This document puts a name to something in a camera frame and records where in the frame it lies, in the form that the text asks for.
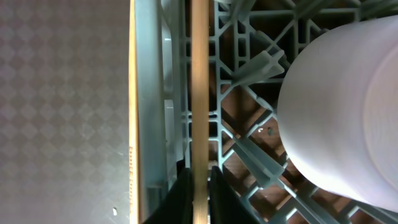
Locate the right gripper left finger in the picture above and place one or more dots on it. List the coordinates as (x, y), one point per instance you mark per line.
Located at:
(177, 207)

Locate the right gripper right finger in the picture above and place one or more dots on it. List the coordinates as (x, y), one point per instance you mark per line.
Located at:
(225, 206)

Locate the wooden chopstick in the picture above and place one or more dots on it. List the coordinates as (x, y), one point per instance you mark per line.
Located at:
(133, 109)
(200, 107)

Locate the pink bowl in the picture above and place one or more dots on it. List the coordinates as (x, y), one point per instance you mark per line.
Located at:
(337, 112)

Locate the grey dishwasher rack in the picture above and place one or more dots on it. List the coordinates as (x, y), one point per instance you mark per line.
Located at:
(252, 44)

